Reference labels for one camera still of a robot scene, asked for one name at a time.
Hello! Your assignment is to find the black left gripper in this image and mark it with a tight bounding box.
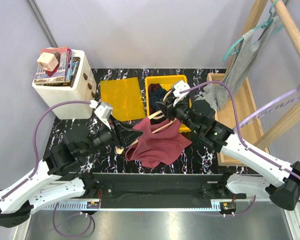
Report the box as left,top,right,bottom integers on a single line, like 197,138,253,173
80,115,144,159

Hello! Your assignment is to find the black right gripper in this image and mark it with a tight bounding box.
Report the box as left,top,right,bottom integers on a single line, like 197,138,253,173
156,95,202,135

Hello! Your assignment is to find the wooden hanger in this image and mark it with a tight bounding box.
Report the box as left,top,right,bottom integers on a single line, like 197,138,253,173
116,89,183,155

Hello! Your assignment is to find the navy blue tank top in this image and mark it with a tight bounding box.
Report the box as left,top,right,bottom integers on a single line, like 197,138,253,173
148,83,168,115

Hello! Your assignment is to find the maroon tank top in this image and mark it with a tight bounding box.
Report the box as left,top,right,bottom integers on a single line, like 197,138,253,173
125,117,192,168

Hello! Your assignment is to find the lavender plastic hanger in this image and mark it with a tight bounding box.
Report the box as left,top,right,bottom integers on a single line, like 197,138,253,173
238,84,300,129

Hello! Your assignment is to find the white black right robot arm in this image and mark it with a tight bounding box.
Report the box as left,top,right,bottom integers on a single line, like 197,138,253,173
155,96,300,211

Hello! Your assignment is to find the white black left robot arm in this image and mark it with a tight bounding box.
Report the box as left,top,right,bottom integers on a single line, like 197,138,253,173
0,120,143,228

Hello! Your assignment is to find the teal plastic hanger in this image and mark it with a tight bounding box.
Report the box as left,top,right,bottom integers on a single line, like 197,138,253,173
221,2,280,62

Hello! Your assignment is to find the grey tank top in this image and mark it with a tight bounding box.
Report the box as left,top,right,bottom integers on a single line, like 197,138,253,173
197,16,280,111

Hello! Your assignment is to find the yellow plastic bin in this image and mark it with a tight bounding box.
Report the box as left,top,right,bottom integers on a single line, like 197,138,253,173
145,75,188,120

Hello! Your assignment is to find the yellow flat lid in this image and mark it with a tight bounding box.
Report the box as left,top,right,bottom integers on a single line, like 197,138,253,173
100,77,146,122

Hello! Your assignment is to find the cream drawer cabinet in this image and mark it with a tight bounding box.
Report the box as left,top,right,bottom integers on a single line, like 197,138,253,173
32,49,97,120

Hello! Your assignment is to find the wooden clothes rack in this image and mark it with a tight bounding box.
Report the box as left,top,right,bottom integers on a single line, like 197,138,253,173
211,0,300,162

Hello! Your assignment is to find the stack of books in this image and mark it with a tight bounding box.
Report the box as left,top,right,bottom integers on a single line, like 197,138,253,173
33,46,80,87

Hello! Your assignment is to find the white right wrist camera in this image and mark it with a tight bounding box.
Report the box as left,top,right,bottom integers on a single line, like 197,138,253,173
171,80,190,107

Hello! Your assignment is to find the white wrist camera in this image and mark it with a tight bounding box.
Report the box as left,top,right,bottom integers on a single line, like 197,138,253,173
171,80,190,107
89,100,113,129

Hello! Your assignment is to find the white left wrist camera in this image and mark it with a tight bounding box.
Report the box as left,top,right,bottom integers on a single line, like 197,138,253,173
89,100,113,129

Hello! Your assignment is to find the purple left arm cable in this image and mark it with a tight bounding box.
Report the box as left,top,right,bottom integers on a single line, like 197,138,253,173
0,100,96,237

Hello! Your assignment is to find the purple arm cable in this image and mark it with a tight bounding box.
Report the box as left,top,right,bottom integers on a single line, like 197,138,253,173
0,100,96,237
179,81,300,188

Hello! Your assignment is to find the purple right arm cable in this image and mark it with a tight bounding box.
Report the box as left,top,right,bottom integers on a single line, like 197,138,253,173
179,81,300,188

